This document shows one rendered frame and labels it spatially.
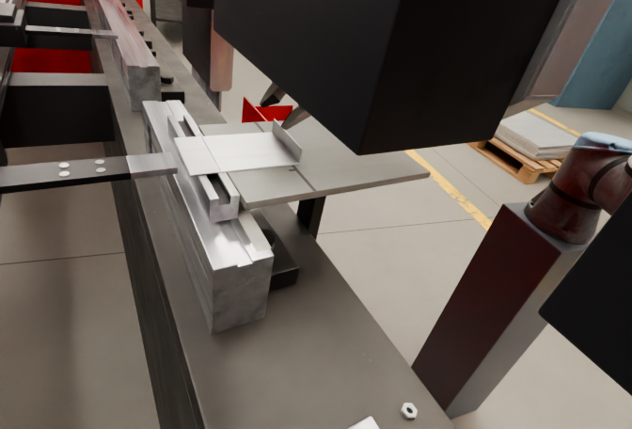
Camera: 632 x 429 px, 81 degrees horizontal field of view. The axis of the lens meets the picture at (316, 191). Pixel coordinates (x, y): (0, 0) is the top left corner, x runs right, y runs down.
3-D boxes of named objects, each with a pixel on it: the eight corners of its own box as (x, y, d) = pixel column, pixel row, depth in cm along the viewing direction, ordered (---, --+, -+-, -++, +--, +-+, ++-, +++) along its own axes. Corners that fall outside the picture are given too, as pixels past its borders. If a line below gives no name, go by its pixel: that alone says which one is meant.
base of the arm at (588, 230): (552, 202, 98) (573, 170, 93) (605, 241, 87) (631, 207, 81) (511, 206, 93) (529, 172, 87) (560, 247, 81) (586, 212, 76)
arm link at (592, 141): (583, 178, 90) (617, 127, 83) (626, 211, 79) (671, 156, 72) (540, 173, 88) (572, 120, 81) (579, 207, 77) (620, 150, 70)
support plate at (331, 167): (429, 178, 51) (431, 171, 50) (245, 210, 38) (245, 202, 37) (355, 121, 63) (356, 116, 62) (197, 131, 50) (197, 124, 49)
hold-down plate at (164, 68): (185, 103, 84) (184, 91, 83) (160, 104, 81) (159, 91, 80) (159, 62, 104) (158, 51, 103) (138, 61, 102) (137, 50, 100)
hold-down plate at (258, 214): (296, 284, 46) (300, 267, 44) (256, 296, 43) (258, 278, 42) (221, 163, 66) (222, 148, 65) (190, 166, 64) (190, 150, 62)
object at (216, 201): (237, 217, 40) (239, 195, 38) (209, 223, 38) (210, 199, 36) (190, 134, 53) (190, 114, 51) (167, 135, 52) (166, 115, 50)
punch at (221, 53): (230, 111, 35) (236, 1, 30) (209, 112, 34) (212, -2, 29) (201, 75, 42) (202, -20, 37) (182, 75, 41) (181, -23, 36)
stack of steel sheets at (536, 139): (583, 158, 313) (592, 145, 306) (532, 162, 287) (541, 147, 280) (494, 109, 388) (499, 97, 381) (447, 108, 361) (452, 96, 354)
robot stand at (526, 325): (446, 362, 142) (551, 198, 100) (477, 410, 129) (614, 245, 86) (406, 373, 135) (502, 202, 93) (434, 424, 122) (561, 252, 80)
